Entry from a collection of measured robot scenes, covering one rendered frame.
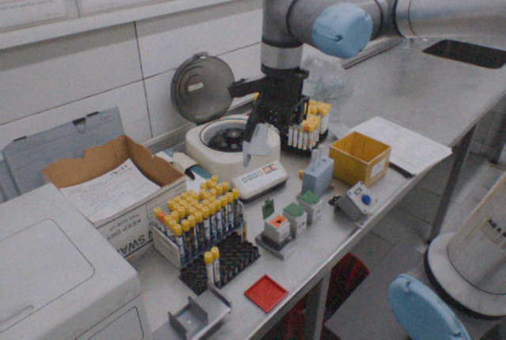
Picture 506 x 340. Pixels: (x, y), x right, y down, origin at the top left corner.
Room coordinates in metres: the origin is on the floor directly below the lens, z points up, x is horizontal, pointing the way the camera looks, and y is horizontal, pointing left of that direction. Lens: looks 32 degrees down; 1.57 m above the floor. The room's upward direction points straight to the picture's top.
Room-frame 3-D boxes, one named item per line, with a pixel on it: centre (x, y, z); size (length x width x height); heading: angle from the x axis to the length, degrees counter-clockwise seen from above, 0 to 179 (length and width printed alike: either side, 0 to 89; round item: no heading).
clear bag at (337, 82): (1.59, -0.36, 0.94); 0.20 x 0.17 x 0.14; 117
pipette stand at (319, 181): (0.86, -0.19, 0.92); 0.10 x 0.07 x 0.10; 142
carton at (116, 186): (0.76, 0.33, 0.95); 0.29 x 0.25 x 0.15; 46
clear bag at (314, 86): (1.47, -0.22, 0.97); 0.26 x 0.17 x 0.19; 152
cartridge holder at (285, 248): (0.67, -0.07, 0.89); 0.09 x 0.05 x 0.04; 48
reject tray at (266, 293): (0.53, -0.04, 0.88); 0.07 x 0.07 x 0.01; 46
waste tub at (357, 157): (0.96, -0.33, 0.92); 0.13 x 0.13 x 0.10; 43
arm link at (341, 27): (0.60, -0.13, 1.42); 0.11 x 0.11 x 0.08; 35
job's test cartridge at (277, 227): (0.67, -0.06, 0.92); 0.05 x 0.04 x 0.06; 48
